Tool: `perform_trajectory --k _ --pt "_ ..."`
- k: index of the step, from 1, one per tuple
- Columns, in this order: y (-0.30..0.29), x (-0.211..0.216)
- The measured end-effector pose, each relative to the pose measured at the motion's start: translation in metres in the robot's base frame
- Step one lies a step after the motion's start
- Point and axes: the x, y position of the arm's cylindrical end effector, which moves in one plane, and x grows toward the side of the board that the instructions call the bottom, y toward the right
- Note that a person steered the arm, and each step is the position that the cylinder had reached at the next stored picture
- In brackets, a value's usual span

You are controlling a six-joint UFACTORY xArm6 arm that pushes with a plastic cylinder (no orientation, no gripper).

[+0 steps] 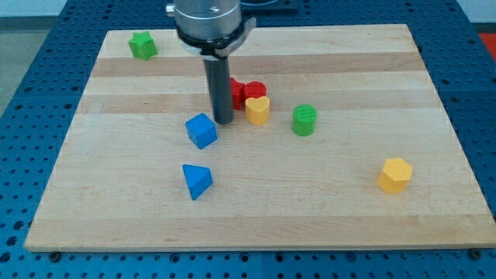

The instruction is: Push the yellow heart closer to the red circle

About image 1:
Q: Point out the wooden board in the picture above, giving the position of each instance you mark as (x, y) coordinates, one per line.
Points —
(118, 183)

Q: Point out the green cylinder block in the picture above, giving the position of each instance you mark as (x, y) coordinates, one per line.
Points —
(304, 118)

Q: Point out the blue cube block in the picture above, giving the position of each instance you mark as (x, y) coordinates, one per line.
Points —
(201, 130)

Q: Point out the red star block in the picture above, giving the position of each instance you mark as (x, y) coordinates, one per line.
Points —
(237, 92)

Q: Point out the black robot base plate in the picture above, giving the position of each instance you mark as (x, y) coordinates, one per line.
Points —
(259, 6)

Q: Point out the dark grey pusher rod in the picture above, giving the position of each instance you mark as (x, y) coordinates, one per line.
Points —
(218, 78)

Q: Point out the green star block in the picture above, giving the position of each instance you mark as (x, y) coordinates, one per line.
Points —
(142, 45)

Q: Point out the yellow heart block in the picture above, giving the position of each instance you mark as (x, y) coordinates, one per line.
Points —
(257, 110)

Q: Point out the red circle block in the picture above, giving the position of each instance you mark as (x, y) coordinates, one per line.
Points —
(254, 89)

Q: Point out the blue triangle block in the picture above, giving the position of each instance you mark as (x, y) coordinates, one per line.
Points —
(198, 179)

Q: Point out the yellow hexagon block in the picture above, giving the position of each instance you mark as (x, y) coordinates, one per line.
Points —
(394, 176)

